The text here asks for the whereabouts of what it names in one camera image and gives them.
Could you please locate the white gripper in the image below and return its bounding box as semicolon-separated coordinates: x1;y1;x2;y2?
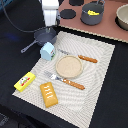
41;0;59;27

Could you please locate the yellow cheese wedge toy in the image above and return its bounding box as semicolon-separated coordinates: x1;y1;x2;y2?
87;10;99;16

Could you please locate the dark grey pot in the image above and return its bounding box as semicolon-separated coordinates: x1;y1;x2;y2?
81;0;105;25

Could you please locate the white milk carton toy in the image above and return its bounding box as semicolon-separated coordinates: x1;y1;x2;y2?
40;42;55;61

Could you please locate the yellow butter box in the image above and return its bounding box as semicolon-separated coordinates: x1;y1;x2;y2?
14;72;36;92

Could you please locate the orange bread loaf toy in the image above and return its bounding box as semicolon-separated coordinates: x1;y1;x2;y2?
40;82;58;107

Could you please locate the pink toy stove top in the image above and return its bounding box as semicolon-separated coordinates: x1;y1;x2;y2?
59;0;128;43

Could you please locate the round wooden plate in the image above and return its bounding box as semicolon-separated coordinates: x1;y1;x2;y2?
56;55;83;78

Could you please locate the beige bowl on stove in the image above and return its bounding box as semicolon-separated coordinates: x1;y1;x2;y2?
116;4;128;30

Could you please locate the beige woven placemat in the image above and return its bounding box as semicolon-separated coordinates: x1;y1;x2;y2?
13;32;115;128

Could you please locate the grey saucepan with handle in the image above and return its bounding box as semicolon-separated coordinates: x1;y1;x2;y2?
21;27;57;53

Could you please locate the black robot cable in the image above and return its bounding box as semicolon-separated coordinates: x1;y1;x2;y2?
0;0;46;34

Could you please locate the toy knife wooden handle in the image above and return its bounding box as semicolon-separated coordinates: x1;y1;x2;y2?
58;49;99;64

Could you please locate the toy fork wooden handle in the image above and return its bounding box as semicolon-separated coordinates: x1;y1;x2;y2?
43;70;86;91

